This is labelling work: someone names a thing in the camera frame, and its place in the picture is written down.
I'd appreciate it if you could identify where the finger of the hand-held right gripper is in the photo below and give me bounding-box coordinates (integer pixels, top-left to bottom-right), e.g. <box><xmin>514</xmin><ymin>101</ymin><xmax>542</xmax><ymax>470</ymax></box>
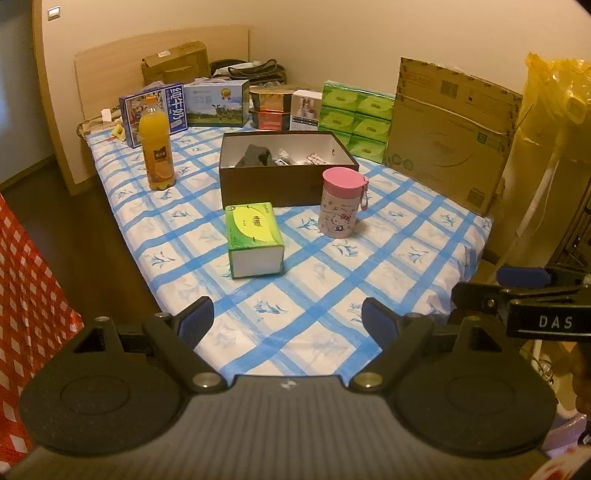
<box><xmin>450</xmin><ymin>281</ymin><xmax>513</xmax><ymax>317</ymax></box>
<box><xmin>496</xmin><ymin>266</ymin><xmax>591</xmax><ymax>289</ymax></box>

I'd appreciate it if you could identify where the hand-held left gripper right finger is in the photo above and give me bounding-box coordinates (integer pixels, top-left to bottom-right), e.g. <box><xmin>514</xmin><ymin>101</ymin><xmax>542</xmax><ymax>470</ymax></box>
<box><xmin>348</xmin><ymin>296</ymin><xmax>518</xmax><ymax>392</ymax></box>

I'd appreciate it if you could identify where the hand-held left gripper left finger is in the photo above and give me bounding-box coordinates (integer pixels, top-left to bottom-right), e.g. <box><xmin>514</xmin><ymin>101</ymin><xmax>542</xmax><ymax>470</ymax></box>
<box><xmin>74</xmin><ymin>296</ymin><xmax>228</xmax><ymax>393</ymax></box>

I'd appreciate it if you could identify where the brown cardboard box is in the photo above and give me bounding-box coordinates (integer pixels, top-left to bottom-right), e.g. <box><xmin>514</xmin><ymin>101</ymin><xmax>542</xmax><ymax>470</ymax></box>
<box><xmin>219</xmin><ymin>130</ymin><xmax>360</xmax><ymax>208</ymax></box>

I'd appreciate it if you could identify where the dark grey towel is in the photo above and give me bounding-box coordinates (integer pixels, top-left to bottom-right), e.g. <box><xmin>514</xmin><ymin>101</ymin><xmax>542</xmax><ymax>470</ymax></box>
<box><xmin>235</xmin><ymin>144</ymin><xmax>274</xmax><ymax>168</ymax></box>

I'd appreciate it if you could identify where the blue checked bed sheet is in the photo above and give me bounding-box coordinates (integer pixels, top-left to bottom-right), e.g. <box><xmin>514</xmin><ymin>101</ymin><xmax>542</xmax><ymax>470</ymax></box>
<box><xmin>85</xmin><ymin>124</ymin><xmax>494</xmax><ymax>386</ymax></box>

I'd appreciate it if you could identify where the single green tissue pack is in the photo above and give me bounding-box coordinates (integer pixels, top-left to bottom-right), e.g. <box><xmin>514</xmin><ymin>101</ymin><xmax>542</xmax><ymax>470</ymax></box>
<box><xmin>225</xmin><ymin>202</ymin><xmax>285</xmax><ymax>280</ymax></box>

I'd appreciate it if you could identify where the pink lidded cup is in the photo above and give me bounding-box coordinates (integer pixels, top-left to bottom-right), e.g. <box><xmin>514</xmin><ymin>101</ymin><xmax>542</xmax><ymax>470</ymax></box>
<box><xmin>318</xmin><ymin>167</ymin><xmax>371</xmax><ymax>239</ymax></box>

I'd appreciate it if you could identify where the large flattened cardboard box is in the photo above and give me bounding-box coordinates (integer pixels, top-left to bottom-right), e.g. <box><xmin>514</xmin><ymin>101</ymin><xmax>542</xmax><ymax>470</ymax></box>
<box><xmin>382</xmin><ymin>57</ymin><xmax>523</xmax><ymax>217</ymax></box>

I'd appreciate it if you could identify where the red checked cloth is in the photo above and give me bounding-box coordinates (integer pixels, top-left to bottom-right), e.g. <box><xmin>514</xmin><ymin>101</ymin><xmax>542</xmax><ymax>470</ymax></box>
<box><xmin>0</xmin><ymin>194</ymin><xmax>86</xmax><ymax>467</ymax></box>

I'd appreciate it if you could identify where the orange juice bottle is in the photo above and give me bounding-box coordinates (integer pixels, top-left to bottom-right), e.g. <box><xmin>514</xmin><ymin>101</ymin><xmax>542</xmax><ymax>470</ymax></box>
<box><xmin>139</xmin><ymin>95</ymin><xmax>177</xmax><ymax>191</ymax></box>

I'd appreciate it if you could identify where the yellow plastic bag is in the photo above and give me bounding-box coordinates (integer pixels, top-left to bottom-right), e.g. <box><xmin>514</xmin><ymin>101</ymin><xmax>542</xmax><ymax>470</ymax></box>
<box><xmin>501</xmin><ymin>52</ymin><xmax>591</xmax><ymax>273</ymax></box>

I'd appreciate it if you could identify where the stack of green tissue packets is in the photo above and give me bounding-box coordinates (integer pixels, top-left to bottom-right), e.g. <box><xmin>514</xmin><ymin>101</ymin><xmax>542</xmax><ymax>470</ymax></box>
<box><xmin>318</xmin><ymin>80</ymin><xmax>396</xmax><ymax>164</ymax></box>

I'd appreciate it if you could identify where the red gift box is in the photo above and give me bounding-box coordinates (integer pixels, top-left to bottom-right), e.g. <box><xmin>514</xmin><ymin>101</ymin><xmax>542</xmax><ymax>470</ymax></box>
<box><xmin>250</xmin><ymin>110</ymin><xmax>293</xmax><ymax>131</ymax></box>

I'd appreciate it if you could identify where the dark blue milk carton box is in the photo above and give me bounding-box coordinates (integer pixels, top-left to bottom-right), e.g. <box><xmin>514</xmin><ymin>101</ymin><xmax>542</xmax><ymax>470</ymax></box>
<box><xmin>119</xmin><ymin>83</ymin><xmax>189</xmax><ymax>149</ymax></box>

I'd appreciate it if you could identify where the light blue milk box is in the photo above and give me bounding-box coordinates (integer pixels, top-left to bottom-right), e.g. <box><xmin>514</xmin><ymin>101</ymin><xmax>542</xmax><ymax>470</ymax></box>
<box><xmin>183</xmin><ymin>79</ymin><xmax>250</xmax><ymax>127</ymax></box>

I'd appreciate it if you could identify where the white product box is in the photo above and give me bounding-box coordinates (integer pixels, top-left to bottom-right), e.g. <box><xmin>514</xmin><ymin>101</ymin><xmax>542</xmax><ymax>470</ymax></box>
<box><xmin>290</xmin><ymin>89</ymin><xmax>324</xmax><ymax>130</ymax></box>

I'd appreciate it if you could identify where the gold gift box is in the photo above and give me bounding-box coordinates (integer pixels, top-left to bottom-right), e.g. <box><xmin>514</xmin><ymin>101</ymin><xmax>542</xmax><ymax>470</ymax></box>
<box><xmin>249</xmin><ymin>87</ymin><xmax>296</xmax><ymax>113</ymax></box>

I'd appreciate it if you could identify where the light wooden panel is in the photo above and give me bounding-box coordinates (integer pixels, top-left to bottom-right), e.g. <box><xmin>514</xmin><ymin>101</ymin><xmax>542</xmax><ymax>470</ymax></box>
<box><xmin>32</xmin><ymin>0</ymin><xmax>93</xmax><ymax>197</ymax></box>

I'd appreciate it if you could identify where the brown shipping carton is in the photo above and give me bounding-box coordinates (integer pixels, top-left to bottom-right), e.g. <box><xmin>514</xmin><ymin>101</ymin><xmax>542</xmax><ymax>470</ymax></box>
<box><xmin>141</xmin><ymin>41</ymin><xmax>212</xmax><ymax>86</ymax></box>

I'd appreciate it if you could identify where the black bag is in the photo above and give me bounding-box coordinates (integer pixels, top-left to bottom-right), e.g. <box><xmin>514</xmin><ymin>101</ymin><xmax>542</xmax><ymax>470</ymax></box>
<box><xmin>210</xmin><ymin>58</ymin><xmax>288</xmax><ymax>86</ymax></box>

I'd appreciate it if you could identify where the wooden headboard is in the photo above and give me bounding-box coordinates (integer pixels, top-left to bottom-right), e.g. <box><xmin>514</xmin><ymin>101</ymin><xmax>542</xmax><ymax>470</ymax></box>
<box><xmin>74</xmin><ymin>24</ymin><xmax>251</xmax><ymax>121</ymax></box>

